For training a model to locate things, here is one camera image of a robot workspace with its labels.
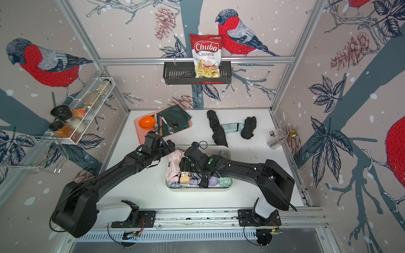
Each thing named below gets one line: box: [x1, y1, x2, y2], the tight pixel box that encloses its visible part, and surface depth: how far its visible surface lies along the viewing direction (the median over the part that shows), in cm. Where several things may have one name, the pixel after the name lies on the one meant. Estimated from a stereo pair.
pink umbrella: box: [165, 148, 183, 182], surface depth 83 cm
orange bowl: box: [138, 115, 156, 130], surface depth 109 cm
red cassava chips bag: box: [189, 33, 224, 79], surface depth 85 cm
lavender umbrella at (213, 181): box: [208, 176, 219, 187], surface depth 81 cm
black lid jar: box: [50, 104, 73, 121], surface depth 63 cm
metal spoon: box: [161, 116, 175, 134], surface depth 110 cm
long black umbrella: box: [206, 110, 229, 148], surface depth 105 cm
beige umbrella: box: [179, 171, 191, 191], surface depth 78 cm
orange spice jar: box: [48, 120, 81, 143], surface depth 62 cm
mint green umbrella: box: [217, 177, 233, 189], surface depth 81 cm
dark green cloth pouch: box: [157, 104, 192, 138], surface depth 116 cm
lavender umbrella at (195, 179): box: [188, 171, 202, 186], surface depth 83 cm
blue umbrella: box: [169, 182, 183, 189], surface depth 84 cm
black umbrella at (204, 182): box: [198, 176, 209, 188], surface depth 84 cm
